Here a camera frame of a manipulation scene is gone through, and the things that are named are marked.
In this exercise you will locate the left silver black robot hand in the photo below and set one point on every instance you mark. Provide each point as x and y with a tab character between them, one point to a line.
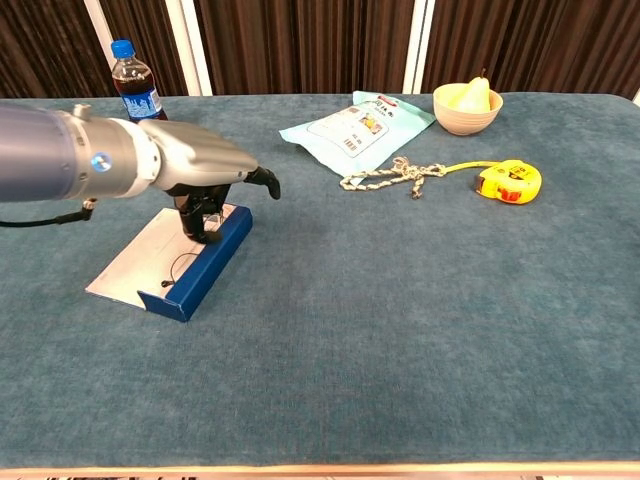
200	155

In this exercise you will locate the blue floral pencil box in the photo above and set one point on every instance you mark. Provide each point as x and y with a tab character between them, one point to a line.
205	275

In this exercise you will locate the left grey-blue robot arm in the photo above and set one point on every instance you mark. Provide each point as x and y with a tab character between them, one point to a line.
50	155

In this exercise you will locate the cola bottle with blue cap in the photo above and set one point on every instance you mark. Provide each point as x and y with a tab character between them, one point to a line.
131	75

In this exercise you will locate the dark brown pleated curtain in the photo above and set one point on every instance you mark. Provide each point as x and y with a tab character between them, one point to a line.
300	45

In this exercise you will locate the light blue snack bag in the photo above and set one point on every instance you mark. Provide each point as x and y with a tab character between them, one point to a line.
350	135

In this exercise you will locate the teal tablecloth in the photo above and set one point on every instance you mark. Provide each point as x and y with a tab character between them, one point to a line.
350	325

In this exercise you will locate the beige bowl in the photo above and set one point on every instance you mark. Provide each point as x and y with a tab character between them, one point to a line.
467	122

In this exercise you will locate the yellow pear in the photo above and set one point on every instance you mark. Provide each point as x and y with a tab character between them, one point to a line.
475	97

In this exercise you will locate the yellow tape measure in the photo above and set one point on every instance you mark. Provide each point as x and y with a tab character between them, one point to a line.
510	182

